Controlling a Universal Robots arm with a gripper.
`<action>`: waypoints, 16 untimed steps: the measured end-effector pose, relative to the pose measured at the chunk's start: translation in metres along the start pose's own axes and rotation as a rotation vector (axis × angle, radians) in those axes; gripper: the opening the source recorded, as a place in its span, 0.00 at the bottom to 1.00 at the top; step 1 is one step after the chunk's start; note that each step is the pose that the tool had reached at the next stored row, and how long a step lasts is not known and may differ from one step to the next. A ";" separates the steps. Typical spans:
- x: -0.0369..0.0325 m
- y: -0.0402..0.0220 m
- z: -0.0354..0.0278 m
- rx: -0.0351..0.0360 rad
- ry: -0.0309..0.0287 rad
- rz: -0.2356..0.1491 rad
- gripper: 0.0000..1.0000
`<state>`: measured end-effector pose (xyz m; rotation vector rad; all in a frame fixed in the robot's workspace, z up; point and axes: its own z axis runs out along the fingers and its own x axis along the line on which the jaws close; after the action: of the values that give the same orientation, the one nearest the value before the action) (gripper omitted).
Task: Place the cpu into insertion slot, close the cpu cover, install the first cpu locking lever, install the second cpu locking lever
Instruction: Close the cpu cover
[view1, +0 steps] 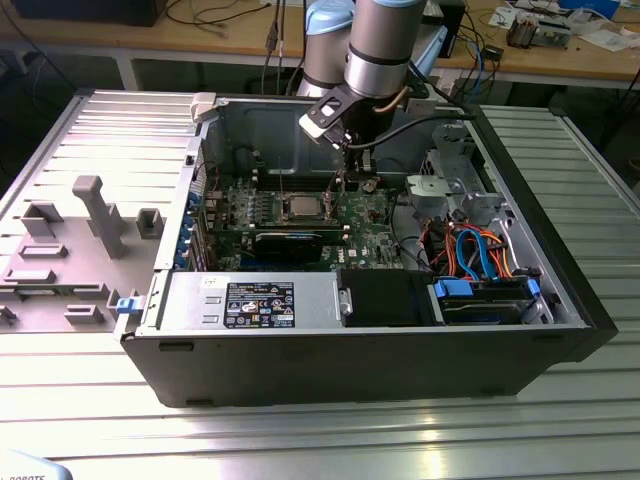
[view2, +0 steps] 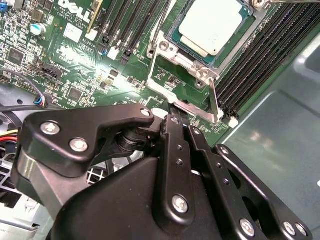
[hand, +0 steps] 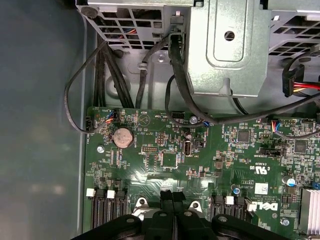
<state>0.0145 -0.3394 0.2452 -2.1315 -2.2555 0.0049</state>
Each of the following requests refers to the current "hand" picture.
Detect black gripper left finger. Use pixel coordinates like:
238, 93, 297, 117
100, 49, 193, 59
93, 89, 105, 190
74, 189, 175, 240

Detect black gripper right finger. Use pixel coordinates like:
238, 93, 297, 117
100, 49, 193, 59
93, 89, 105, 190
173, 191, 286, 240

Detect black RAM slot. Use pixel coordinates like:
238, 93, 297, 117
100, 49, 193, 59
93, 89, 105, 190
106, 189, 118, 227
224, 195, 237, 219
116, 191, 131, 226
211, 194, 226, 221

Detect green motherboard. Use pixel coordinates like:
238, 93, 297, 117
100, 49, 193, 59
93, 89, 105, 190
81, 106, 320, 240

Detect internal USB port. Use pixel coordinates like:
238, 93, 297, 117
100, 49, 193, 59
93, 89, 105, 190
181, 139, 194, 157

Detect coin cell battery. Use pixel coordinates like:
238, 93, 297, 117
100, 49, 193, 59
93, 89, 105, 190
111, 126, 134, 148

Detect silver finned heat sink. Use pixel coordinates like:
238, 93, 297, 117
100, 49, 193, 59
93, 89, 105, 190
299, 188, 320, 236

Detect black open PC case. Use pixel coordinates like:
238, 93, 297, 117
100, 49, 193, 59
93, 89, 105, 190
0, 0, 320, 240

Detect black power connector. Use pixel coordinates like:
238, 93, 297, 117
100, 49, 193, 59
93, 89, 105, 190
281, 64, 305, 98

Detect vented metal drive cage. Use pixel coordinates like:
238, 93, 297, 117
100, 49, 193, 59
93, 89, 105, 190
74, 0, 320, 60

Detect black sleeved cable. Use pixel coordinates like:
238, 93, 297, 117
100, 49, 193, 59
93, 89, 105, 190
101, 42, 135, 109
134, 32, 176, 109
92, 42, 107, 108

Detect thick black cable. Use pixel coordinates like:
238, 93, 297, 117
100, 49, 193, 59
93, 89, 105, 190
167, 32, 320, 126

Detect silver metal bracket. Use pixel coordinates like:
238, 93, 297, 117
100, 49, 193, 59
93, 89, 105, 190
186, 0, 272, 99

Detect thin black fan wire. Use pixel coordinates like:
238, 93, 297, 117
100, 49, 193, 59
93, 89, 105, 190
63, 41, 111, 133

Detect orange red power wires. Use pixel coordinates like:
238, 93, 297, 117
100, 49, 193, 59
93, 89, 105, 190
293, 81, 320, 94

